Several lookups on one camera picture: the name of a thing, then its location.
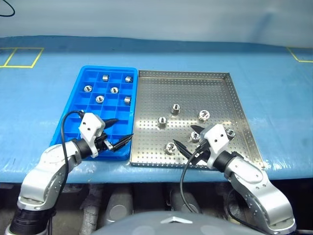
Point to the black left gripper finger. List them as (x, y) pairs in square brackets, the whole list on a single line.
[(122, 142), (110, 122)]

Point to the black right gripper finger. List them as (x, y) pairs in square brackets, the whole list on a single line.
[(197, 129), (184, 148)]

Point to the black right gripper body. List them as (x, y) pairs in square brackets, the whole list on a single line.
[(201, 154)]

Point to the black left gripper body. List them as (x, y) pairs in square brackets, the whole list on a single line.
[(102, 144)]

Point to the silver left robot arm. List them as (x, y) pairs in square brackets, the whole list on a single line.
[(49, 171)]

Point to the blue compartment tray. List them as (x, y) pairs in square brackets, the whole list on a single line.
[(73, 122)]

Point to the perforated metal tray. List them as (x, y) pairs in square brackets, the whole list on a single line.
[(185, 93)]

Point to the grey rounded shape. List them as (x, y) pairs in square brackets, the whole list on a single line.
[(183, 200), (118, 208)]

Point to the grey robot torso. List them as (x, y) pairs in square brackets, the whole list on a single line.
[(146, 225)]

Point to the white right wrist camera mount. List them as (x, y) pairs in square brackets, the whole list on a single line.
[(216, 137)]

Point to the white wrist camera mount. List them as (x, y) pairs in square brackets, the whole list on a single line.
[(89, 124), (216, 137)]

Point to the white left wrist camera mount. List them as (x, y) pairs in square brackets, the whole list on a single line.
[(89, 124)]

